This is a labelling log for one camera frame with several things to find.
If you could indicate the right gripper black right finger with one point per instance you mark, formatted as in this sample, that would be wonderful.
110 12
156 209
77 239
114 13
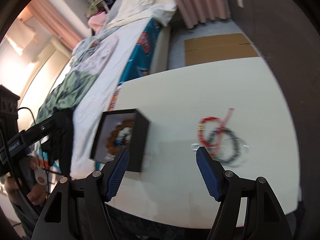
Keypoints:
264 218

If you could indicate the black jewelry box white lining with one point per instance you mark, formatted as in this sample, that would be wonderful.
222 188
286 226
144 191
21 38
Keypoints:
126 128

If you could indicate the green patterned blanket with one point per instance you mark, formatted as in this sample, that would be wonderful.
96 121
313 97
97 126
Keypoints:
68 94

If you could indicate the bed with white sheet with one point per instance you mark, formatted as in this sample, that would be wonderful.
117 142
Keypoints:
88 112

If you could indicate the pale floral garment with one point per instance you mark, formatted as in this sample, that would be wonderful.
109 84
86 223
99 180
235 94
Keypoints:
91 55

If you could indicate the pink curtain left side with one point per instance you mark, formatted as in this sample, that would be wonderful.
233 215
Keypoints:
64 19

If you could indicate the pink plush toy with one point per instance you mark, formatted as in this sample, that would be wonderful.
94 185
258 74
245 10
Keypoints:
96 22

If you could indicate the teal patterned bed sheet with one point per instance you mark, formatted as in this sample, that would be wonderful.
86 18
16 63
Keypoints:
139 62

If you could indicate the flat brown cardboard sheet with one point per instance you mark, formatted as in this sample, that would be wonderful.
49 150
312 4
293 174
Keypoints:
217 48

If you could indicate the white duvet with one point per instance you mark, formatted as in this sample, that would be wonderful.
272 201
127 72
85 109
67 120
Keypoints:
124 12

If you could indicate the red string bracelet gold charm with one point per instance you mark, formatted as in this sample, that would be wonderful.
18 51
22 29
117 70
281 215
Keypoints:
212 140

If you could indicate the white wall socket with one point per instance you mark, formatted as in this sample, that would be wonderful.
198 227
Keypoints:
240 3

